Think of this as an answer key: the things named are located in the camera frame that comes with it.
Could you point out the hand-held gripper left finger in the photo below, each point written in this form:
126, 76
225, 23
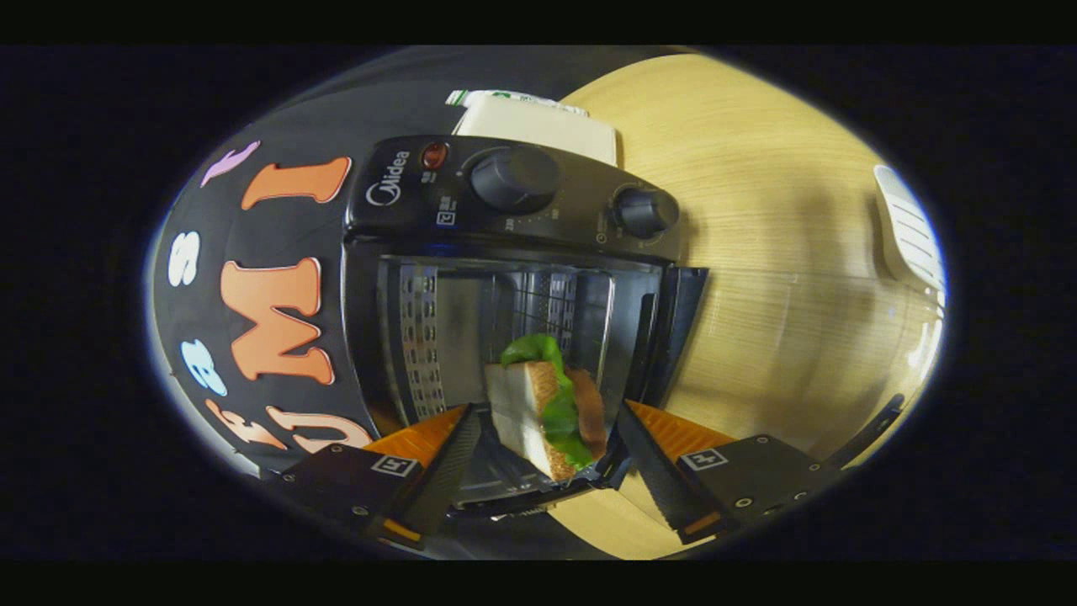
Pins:
442, 471

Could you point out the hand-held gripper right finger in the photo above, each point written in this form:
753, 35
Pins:
660, 475

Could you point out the lettuce sandwich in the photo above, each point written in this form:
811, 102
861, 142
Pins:
526, 404

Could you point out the black toaster oven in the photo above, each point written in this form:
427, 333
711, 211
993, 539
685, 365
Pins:
404, 202

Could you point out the white toaster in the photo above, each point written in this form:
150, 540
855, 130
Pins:
538, 126

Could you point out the white slatted object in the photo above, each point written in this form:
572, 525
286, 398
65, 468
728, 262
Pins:
910, 227

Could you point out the white green-label bottle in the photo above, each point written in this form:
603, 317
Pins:
458, 98

